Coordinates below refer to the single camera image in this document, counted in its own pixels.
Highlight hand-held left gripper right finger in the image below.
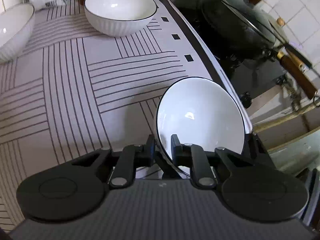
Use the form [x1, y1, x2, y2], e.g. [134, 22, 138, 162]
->
[170, 134, 254, 188]

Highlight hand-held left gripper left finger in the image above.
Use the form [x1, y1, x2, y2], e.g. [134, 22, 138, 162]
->
[71, 134, 157, 189]

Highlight small white ribbed bowl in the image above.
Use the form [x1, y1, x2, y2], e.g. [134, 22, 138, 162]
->
[156, 77, 246, 175]

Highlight striped white tablecloth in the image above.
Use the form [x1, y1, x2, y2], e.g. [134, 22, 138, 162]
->
[0, 0, 253, 233]

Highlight black gas stove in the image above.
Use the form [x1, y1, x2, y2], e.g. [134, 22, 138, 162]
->
[171, 0, 287, 108]

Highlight black wok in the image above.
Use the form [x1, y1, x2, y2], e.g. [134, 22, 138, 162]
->
[197, 0, 318, 100]

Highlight glass wok lid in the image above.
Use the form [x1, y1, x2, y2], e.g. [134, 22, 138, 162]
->
[207, 0, 314, 68]

